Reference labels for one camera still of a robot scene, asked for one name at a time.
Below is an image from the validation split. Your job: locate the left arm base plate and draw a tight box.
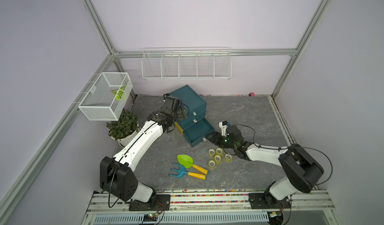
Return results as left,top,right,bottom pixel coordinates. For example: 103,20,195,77
129,195,171,212

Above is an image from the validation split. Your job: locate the teal three-drawer cabinet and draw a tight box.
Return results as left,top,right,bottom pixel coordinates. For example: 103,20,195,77
171,85,215,148

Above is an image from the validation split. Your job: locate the green leaf toy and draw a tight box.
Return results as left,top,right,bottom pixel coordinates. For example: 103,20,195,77
112,86,126,101

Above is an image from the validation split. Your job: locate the green toy shovel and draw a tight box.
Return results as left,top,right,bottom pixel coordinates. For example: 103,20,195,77
177,154,209,175

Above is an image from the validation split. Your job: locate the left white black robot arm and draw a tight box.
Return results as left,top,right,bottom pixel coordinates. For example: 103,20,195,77
100,94,188,204

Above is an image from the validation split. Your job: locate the blue toy rake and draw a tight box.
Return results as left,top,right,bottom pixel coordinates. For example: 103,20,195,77
168,163,206,180

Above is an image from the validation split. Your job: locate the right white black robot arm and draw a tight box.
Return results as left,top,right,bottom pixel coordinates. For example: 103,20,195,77
206,125,324,206

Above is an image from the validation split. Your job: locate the white vented cable duct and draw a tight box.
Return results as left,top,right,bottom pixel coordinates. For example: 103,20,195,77
89,212,270,225

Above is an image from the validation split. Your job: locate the white wire wall shelf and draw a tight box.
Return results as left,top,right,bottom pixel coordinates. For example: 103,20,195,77
141,47,232,80

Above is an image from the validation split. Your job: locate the white wire mesh basket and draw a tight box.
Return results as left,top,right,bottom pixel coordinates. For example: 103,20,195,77
78,72,133,121

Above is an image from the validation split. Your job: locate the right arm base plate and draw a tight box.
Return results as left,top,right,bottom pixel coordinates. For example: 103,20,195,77
249,193,292,211

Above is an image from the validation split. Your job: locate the potted green plant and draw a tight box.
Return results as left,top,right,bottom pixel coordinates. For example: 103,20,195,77
106,109,140,148

